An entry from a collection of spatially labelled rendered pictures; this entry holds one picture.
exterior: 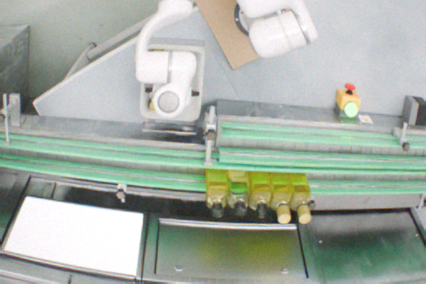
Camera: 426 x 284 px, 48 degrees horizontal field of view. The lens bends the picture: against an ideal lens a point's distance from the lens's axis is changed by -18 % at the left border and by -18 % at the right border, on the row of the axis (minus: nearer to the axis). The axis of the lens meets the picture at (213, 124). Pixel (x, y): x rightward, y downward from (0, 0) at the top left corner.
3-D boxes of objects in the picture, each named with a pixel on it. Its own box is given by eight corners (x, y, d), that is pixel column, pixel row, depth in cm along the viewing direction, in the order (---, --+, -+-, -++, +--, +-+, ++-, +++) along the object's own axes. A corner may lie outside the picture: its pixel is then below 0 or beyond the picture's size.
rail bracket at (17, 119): (16, 122, 171) (-3, 150, 150) (14, 76, 164) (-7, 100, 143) (27, 122, 171) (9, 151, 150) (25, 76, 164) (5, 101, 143)
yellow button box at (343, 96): (334, 107, 174) (339, 117, 167) (337, 86, 171) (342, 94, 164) (353, 110, 175) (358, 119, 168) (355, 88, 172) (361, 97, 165)
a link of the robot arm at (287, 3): (229, -16, 142) (283, -34, 140) (265, 63, 140) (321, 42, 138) (224, -26, 133) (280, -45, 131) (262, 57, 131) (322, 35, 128)
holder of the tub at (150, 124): (142, 122, 175) (140, 132, 168) (147, 37, 164) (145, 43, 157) (198, 126, 176) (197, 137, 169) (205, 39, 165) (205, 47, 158)
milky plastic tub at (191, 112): (141, 107, 173) (139, 117, 165) (146, 37, 164) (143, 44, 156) (199, 110, 174) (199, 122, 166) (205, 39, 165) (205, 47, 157)
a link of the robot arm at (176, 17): (192, 7, 138) (188, 87, 134) (141, 7, 137) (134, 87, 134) (193, -4, 129) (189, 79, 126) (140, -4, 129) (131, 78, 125)
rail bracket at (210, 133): (201, 151, 165) (201, 172, 153) (206, 96, 158) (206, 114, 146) (212, 152, 165) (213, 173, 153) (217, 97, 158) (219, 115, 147)
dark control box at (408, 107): (401, 115, 176) (408, 125, 168) (404, 94, 172) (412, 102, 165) (418, 117, 176) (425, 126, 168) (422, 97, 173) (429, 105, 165)
